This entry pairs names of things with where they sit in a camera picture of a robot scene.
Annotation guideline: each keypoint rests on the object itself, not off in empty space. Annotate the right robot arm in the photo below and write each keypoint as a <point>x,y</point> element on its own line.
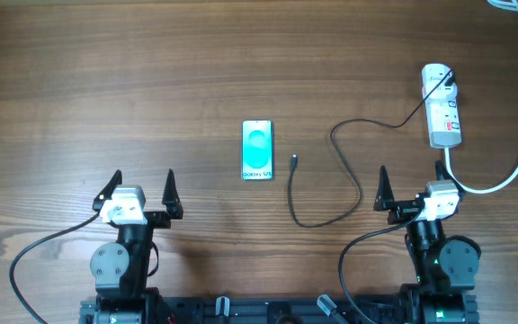
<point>445,267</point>

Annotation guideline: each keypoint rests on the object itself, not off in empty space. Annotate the white power strip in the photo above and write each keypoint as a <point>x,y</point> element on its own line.
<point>443,124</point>

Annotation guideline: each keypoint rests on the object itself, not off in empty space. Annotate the white USB charger adapter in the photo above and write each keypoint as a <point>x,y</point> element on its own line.
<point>438,83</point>

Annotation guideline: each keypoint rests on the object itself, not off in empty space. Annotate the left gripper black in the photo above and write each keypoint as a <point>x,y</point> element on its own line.
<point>160,219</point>

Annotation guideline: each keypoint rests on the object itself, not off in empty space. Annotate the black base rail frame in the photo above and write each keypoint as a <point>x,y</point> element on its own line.
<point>394,308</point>

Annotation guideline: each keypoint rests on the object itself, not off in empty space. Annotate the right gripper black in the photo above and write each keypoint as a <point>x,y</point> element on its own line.
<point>403,210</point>

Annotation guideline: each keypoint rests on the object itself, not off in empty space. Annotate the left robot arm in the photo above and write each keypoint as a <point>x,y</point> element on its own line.
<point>121,268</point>

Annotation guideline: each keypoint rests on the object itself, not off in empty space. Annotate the Galaxy smartphone with teal screen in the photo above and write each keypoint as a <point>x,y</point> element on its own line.
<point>257,150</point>

